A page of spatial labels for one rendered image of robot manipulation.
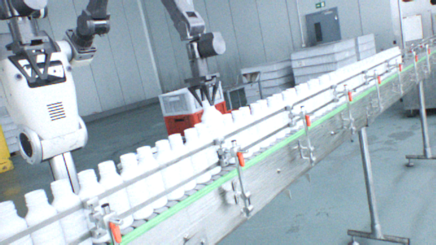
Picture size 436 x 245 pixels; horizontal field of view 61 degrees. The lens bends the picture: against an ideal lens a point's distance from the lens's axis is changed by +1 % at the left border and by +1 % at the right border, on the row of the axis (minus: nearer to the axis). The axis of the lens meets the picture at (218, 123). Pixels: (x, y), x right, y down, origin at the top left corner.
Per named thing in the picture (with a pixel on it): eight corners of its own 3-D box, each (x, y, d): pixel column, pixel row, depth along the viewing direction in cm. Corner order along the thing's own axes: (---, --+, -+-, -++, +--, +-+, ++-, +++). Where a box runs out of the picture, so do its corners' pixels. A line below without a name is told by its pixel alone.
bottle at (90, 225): (109, 229, 91) (91, 166, 88) (121, 234, 87) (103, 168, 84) (86, 241, 87) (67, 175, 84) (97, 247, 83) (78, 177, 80)
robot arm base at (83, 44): (63, 31, 153) (78, 54, 151) (69, 17, 148) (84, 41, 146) (83, 30, 160) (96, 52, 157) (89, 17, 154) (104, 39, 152)
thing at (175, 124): (198, 135, 359) (193, 113, 356) (167, 137, 382) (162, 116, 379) (230, 120, 409) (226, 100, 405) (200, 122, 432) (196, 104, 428)
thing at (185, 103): (193, 113, 355) (188, 91, 351) (161, 116, 377) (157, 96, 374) (225, 100, 405) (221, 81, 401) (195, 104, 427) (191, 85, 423)
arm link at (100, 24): (89, 26, 154) (78, 26, 150) (98, 8, 147) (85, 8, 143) (100, 43, 152) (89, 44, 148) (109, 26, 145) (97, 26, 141)
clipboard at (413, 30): (423, 38, 481) (421, 13, 476) (403, 42, 496) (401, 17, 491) (423, 38, 484) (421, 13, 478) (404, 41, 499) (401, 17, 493)
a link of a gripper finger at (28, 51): (34, 80, 86) (22, 40, 85) (21, 84, 91) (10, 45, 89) (61, 76, 91) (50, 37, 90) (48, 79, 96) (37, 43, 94)
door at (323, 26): (346, 78, 1110) (336, 6, 1074) (314, 81, 1175) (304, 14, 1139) (347, 77, 1117) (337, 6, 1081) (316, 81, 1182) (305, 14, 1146)
